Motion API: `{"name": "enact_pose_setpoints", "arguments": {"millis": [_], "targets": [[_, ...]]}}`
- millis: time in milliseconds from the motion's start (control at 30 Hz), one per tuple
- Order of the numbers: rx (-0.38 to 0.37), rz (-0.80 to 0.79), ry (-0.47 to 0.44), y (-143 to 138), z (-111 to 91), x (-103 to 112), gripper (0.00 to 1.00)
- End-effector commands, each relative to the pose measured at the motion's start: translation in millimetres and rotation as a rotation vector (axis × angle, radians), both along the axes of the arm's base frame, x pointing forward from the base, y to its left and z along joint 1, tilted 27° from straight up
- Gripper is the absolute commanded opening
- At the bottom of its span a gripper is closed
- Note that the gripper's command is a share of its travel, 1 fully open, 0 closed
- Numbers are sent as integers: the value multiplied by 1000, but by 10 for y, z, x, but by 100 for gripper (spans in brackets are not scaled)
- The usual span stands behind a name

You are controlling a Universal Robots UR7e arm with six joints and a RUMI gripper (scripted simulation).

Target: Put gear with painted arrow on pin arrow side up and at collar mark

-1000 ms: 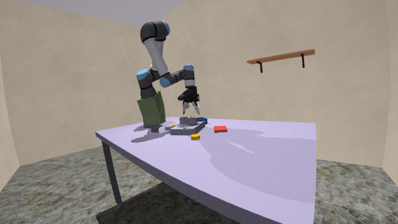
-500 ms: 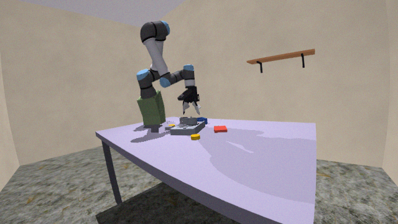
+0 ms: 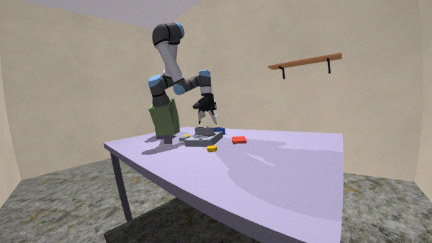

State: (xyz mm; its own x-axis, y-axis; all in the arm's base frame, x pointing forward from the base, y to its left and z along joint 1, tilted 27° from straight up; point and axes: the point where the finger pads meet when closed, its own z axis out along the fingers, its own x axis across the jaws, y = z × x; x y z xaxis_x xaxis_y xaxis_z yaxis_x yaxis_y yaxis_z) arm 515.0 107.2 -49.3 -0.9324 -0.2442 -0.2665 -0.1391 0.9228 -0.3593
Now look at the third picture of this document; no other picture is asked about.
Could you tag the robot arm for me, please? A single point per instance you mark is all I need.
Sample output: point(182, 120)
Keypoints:
point(166, 38)

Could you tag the yellow short cylinder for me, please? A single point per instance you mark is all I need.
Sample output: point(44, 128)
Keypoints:
point(212, 148)

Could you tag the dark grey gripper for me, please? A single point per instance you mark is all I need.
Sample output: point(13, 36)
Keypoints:
point(208, 106)

